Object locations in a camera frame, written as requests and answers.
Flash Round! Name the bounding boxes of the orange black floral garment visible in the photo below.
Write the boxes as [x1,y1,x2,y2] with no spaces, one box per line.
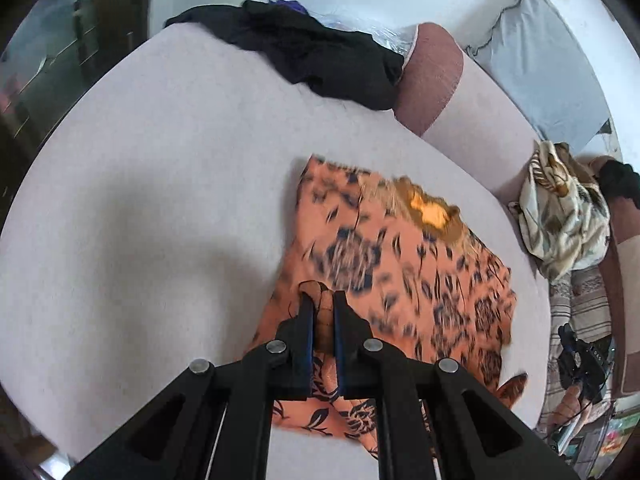
[253,156,527,453]

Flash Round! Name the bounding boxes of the black clothes pile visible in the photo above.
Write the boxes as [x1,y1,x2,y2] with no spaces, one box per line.
[165,0,404,110]

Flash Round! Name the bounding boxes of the person right hand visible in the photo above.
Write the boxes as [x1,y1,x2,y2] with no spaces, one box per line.
[547,384,592,431]

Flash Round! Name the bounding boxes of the striped beige brown quilt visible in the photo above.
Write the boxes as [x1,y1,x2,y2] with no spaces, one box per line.
[536,266,612,434]

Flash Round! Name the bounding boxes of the cream floral fleece blanket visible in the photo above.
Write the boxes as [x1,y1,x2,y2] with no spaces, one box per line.
[510,141,611,283]

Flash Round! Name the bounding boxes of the black cloth on backrest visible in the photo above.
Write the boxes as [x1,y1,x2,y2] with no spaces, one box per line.
[596,159,640,209]

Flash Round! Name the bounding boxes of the pink sofa bolster armrest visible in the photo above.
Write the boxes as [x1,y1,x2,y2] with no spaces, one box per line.
[394,23,538,204]

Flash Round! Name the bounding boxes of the grey pillow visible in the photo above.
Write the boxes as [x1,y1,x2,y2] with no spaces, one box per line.
[465,0,613,151]

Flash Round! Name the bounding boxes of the clear plastic bag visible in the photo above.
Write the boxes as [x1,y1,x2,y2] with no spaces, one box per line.
[312,13,419,58]

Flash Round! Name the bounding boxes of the wooden glass panel door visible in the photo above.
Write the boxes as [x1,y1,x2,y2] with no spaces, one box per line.
[1,0,150,214]

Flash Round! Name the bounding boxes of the purple cloth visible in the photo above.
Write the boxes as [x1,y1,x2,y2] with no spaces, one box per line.
[269,0,309,15]

